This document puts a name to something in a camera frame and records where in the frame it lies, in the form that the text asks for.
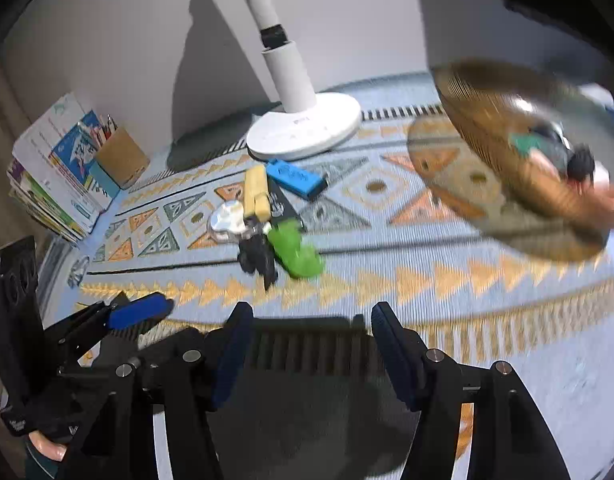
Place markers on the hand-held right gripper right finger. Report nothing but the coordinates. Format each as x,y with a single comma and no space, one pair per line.
394,355

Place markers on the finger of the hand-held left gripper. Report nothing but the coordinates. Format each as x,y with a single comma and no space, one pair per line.
137,312

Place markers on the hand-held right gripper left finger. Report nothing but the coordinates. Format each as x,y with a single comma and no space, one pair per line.
234,355

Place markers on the pink oval tag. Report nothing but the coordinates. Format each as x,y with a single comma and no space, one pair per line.
544,162

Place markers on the teal green plastic toy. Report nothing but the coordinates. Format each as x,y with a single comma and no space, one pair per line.
524,142

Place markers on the salmon pink eraser box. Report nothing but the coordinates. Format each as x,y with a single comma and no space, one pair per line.
612,202

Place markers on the black round object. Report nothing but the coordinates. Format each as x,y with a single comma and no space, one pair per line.
582,162

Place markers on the person's left hand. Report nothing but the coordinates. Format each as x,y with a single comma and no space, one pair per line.
47,447

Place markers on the crumpled plastic wrapper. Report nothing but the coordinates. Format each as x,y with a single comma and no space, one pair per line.
79,270

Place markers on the blue patterned mat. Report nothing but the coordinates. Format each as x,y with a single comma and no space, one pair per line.
387,270

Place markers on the black toy figure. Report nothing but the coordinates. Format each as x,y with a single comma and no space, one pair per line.
257,255

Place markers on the bright green toy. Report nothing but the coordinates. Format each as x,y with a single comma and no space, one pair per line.
294,250

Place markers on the stack of books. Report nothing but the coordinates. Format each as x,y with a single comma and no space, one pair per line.
47,190

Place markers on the teal edged notebook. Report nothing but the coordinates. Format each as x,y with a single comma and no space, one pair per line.
104,182

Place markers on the cork pen holder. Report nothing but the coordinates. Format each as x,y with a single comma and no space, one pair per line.
122,157

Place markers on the black printed card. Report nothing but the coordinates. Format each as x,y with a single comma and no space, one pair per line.
283,204

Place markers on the yellow rectangular block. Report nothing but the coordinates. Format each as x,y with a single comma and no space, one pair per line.
254,190

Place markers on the bunch of pens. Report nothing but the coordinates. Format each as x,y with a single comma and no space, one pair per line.
107,127

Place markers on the blue rectangular block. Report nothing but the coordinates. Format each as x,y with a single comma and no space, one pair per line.
297,177

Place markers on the white desk lamp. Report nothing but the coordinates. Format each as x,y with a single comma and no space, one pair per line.
297,110

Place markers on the white and blue packet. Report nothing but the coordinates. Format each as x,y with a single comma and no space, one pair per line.
607,102

